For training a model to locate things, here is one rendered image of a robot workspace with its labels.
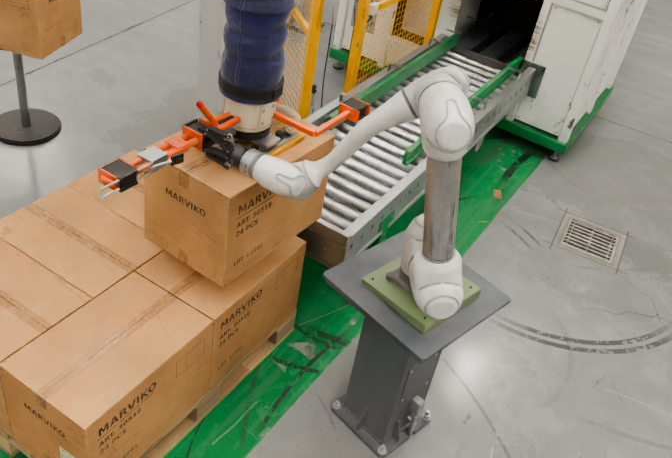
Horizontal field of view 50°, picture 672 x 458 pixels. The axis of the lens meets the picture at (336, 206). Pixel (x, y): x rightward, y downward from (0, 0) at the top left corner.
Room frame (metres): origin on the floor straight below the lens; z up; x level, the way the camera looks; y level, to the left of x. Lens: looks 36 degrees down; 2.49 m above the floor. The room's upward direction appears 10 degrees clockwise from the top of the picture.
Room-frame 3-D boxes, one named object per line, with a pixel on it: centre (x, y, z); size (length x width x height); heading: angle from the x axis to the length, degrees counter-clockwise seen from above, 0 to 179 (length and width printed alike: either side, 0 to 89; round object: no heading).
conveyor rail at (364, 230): (3.41, -0.58, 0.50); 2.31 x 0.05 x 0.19; 153
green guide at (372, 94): (4.00, -0.21, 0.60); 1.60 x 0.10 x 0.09; 153
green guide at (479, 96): (3.76, -0.69, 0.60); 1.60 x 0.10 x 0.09; 153
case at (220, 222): (2.22, 0.37, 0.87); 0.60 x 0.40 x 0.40; 151
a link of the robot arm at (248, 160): (1.89, 0.28, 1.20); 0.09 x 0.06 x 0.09; 153
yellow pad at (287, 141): (2.19, 0.28, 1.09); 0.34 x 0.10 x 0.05; 152
